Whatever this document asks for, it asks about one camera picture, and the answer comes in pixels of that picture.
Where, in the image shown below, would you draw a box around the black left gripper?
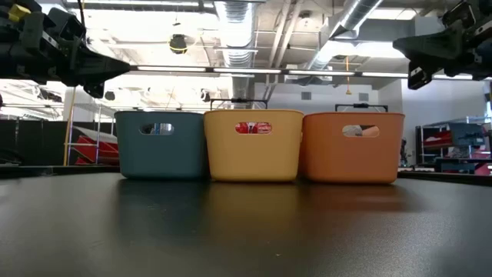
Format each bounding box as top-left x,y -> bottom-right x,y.
0,36 -> 131,99

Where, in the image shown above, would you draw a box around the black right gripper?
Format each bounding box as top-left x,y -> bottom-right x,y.
392,17 -> 492,90

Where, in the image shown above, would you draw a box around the blue plastic bin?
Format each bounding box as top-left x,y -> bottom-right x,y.
114,110 -> 208,181

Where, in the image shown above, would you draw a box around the orange plastic bin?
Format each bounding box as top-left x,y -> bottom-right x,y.
299,111 -> 406,185

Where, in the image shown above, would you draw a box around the red soda can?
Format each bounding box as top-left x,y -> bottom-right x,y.
234,122 -> 273,135

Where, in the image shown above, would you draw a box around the yellow plastic bin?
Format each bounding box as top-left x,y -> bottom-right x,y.
203,108 -> 305,183

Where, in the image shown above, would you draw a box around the red storage bin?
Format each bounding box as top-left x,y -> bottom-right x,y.
73,152 -> 121,166
72,125 -> 119,153

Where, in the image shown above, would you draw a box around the red shelf bin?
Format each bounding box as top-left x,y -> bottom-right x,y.
422,130 -> 454,147

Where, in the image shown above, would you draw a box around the grey shelving unit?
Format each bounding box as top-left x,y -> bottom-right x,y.
414,117 -> 492,176

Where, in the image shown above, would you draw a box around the yellow tape piece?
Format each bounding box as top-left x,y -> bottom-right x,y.
7,3 -> 32,22

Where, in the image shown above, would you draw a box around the long ceiling light strip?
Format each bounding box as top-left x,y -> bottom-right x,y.
126,64 -> 474,82

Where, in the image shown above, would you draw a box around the metal wire shelf rack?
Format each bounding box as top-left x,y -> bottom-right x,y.
63,102 -> 117,166

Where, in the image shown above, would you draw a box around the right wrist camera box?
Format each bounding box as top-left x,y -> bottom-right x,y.
441,0 -> 484,28

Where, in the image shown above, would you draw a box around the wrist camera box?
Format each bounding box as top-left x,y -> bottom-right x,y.
45,6 -> 88,53
441,0 -> 484,28

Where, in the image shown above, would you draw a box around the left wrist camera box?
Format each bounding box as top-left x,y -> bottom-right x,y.
45,6 -> 88,53

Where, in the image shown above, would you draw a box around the short yellow hanging cord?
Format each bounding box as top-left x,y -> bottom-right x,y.
344,55 -> 353,96

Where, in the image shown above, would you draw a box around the large spiral ventilation duct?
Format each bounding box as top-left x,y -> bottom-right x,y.
305,0 -> 385,76

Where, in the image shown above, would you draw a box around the black hanging dome camera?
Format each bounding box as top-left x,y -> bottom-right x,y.
168,33 -> 188,55

